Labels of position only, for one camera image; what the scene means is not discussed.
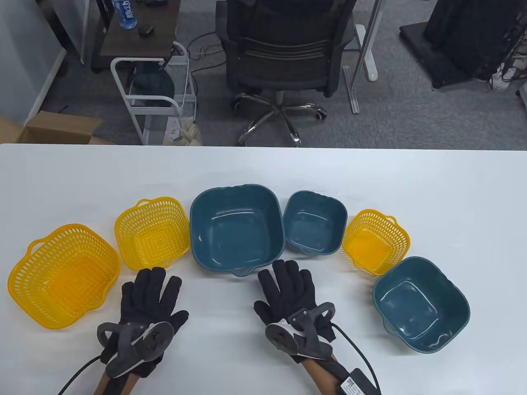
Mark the small blue basin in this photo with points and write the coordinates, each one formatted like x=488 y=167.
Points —
x=313 y=226

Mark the person's left forearm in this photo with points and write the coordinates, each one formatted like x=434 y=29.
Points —
x=125 y=384

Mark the person's right hand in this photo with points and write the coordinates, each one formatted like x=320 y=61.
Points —
x=288 y=288

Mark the dark wooden side table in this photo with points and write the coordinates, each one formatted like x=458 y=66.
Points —
x=136 y=45

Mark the aluminium rails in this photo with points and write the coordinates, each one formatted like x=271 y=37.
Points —
x=352 y=90

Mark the black wrist sensor box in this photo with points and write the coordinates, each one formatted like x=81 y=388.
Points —
x=356 y=382

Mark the medium yellow drain basket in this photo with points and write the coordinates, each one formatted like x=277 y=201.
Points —
x=150 y=238

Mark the black office chair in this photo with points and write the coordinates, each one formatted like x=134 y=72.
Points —
x=284 y=53

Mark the black covered equipment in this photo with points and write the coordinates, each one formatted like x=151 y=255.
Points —
x=465 y=37

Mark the black bag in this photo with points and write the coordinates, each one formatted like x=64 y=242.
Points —
x=150 y=86

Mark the person's right forearm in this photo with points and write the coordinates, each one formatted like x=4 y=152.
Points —
x=319 y=376

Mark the cardboard box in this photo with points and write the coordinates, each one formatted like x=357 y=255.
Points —
x=57 y=127

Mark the medium blue basin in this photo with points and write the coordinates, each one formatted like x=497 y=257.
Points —
x=411 y=306

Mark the white utility cart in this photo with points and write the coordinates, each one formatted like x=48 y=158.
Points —
x=136 y=101

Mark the person's left hand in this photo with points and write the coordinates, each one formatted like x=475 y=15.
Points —
x=148 y=296

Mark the small yellow drain basket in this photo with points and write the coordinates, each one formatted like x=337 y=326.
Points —
x=372 y=247

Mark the blue label water bottle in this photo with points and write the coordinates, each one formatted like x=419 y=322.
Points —
x=124 y=14

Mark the white metal stand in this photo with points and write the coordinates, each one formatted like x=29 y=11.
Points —
x=367 y=53

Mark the grey hand tracker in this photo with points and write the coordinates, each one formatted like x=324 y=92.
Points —
x=148 y=341
x=284 y=337

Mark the large yellow drain basket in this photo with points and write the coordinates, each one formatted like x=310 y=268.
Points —
x=61 y=284

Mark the large blue basin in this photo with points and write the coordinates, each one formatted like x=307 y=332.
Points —
x=236 y=234

